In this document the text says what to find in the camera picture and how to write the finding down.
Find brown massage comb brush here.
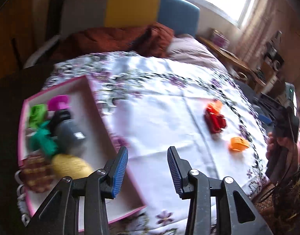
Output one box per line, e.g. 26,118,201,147
18,154,55,193

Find orange plastic comb clip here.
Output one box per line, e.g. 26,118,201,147
229,136,250,152

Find yellow perforated oval case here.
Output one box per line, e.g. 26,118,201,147
51,154,94,179

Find red metallic cylinder toy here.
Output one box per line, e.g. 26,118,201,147
204,107,226,134

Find teal green plastic cup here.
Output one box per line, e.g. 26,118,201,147
29,120,59,159

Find black lidded transparent jar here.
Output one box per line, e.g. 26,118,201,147
48,109,86,156

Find pink white shallow box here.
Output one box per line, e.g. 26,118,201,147
18,76,145,223

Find lime green plastic gadget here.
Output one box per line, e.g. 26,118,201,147
29,103,48,128

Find purple plastic flanged cup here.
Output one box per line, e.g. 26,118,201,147
47,95,69,111

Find orange connected cube blocks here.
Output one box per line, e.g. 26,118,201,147
207,100,223,115

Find person's hand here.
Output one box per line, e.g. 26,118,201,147
266,132,299,162

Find wooden side table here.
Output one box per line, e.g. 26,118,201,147
196,36,266,87

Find pink curtain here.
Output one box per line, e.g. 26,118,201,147
240,0,297,67

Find purple box on table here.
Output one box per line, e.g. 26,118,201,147
210,29,230,49

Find beige pink quilted blanket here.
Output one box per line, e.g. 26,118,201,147
166,34,227,72

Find white embroidered floral tablecloth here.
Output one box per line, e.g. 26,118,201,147
43,52,267,234

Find rust brown quilted jacket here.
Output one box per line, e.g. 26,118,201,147
51,22,174,61

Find black rolled mat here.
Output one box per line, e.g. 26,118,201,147
44,0,65,41

